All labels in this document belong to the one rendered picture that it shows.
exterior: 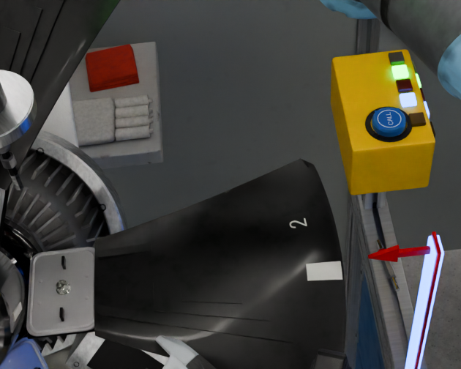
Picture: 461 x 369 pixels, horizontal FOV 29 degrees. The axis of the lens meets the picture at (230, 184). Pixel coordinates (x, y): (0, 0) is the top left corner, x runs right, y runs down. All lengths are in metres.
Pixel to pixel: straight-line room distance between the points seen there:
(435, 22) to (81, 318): 0.45
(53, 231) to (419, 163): 0.45
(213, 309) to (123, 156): 0.59
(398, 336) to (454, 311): 1.03
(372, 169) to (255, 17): 0.53
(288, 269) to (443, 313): 1.39
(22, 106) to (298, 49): 1.02
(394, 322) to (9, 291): 0.55
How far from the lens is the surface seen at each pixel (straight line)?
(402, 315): 1.19
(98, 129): 1.38
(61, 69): 0.76
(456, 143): 1.90
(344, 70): 1.16
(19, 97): 0.66
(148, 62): 1.49
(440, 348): 2.15
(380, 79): 1.15
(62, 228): 0.94
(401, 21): 0.56
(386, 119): 1.09
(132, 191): 1.89
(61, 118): 1.04
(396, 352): 1.17
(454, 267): 2.27
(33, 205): 0.94
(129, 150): 1.37
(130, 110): 1.40
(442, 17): 0.54
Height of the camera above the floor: 1.89
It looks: 52 degrees down
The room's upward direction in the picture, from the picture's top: 7 degrees counter-clockwise
